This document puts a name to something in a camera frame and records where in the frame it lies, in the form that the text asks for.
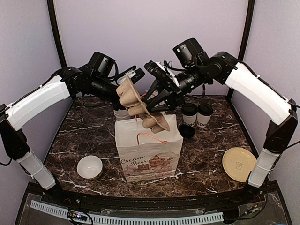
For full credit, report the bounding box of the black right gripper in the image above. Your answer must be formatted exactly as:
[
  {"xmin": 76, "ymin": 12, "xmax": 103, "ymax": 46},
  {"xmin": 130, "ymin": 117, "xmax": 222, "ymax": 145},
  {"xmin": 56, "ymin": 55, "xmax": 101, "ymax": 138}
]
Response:
[{"xmin": 140, "ymin": 62, "xmax": 206, "ymax": 112}]

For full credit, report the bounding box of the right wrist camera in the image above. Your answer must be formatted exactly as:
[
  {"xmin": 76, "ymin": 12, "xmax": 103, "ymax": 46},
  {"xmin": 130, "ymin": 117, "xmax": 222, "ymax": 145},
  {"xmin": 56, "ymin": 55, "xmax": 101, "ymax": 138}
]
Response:
[{"xmin": 144, "ymin": 60, "xmax": 176, "ymax": 84}]

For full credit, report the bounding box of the black corner frame post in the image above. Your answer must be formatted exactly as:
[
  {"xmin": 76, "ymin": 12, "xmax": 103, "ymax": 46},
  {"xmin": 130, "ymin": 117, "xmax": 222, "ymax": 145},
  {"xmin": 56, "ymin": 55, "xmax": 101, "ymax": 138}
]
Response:
[{"xmin": 47, "ymin": 0, "xmax": 67, "ymax": 68}]

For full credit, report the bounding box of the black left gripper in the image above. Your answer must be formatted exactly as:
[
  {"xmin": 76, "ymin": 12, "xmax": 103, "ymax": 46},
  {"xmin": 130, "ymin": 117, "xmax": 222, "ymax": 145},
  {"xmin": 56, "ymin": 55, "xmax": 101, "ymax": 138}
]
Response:
[{"xmin": 89, "ymin": 75, "xmax": 143, "ymax": 111}]

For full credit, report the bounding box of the black right frame post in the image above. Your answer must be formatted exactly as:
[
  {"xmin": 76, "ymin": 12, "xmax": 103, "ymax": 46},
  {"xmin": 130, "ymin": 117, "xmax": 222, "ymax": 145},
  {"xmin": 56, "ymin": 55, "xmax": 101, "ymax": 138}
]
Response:
[{"xmin": 226, "ymin": 0, "xmax": 255, "ymax": 97}]

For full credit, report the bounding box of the white ceramic bowl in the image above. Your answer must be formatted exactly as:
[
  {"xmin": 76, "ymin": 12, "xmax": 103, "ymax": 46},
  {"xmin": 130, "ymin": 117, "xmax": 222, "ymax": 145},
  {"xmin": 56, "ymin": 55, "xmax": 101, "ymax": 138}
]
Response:
[{"xmin": 77, "ymin": 155, "xmax": 103, "ymax": 180}]

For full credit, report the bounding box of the white slotted cable duct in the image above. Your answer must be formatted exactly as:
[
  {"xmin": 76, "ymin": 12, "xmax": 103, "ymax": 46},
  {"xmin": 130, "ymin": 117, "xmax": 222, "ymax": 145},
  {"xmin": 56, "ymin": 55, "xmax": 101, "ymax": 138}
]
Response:
[{"xmin": 30, "ymin": 200, "xmax": 224, "ymax": 225}]

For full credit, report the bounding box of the stack of black cup lids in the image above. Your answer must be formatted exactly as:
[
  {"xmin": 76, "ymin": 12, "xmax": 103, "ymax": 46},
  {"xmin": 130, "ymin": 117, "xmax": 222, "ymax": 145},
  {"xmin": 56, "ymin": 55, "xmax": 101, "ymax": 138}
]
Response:
[{"xmin": 178, "ymin": 124, "xmax": 195, "ymax": 139}]

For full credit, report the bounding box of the white paper coffee cup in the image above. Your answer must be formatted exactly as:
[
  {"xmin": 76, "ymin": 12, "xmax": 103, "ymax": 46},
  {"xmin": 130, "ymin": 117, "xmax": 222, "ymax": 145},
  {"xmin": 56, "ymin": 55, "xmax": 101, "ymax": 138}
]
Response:
[{"xmin": 196, "ymin": 112, "xmax": 211, "ymax": 128}]

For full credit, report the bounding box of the black coffee cup lid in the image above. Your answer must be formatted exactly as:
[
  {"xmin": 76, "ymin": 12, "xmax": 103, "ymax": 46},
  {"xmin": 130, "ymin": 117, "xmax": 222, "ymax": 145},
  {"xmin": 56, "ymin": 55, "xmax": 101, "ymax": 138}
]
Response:
[{"xmin": 198, "ymin": 103, "xmax": 213, "ymax": 116}]

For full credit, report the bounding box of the stack of white paper cups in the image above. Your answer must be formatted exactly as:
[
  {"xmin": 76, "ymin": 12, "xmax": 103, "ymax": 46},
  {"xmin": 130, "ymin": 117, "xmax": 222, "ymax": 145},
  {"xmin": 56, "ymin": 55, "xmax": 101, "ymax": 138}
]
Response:
[{"xmin": 113, "ymin": 110, "xmax": 131, "ymax": 121}]

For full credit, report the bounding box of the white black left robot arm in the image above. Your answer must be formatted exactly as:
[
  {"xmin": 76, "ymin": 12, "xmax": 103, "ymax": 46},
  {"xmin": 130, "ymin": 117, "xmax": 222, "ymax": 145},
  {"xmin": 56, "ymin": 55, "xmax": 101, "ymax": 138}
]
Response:
[{"xmin": 0, "ymin": 52, "xmax": 119, "ymax": 204}]

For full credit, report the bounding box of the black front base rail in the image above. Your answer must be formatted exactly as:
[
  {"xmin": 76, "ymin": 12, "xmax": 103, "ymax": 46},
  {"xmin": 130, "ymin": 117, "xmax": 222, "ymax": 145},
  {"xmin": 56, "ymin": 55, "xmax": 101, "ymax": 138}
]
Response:
[{"xmin": 23, "ymin": 181, "xmax": 282, "ymax": 218}]

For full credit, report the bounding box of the brown cardboard cup carrier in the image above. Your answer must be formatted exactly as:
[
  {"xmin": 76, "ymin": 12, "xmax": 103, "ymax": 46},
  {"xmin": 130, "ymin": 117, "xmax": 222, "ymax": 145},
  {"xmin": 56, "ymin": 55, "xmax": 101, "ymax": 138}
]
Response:
[{"xmin": 116, "ymin": 75, "xmax": 171, "ymax": 134}]

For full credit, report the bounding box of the cream yellow plate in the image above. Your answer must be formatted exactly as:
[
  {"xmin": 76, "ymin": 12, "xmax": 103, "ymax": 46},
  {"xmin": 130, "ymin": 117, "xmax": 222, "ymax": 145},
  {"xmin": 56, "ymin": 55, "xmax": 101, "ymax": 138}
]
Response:
[{"xmin": 222, "ymin": 147, "xmax": 256, "ymax": 183}]

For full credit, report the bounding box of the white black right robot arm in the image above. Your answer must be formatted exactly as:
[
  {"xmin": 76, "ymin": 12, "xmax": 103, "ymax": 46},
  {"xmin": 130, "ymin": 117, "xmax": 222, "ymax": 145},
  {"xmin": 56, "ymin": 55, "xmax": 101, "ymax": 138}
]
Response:
[{"xmin": 142, "ymin": 38, "xmax": 298, "ymax": 203}]

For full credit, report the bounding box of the white paper takeout bag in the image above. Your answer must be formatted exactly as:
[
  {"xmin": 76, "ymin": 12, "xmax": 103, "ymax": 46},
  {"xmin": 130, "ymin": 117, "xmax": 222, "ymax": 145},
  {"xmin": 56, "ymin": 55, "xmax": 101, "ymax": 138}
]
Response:
[{"xmin": 114, "ymin": 114, "xmax": 183, "ymax": 182}]

